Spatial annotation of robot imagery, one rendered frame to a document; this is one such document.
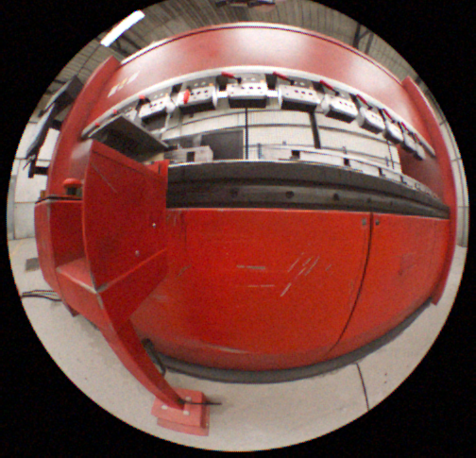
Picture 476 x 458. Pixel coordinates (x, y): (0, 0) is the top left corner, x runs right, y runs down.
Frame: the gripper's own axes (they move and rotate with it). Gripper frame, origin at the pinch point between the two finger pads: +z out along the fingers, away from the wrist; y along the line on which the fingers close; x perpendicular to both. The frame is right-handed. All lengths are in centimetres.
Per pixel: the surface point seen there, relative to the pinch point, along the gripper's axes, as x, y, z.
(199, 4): -85, 294, -331
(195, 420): 16, -48, 108
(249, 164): -21, -24, 40
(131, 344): 5, -23, 74
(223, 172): -21, -20, 45
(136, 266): 2, -21, 57
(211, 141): -91, 15, 28
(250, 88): -37.7, -7.9, 9.6
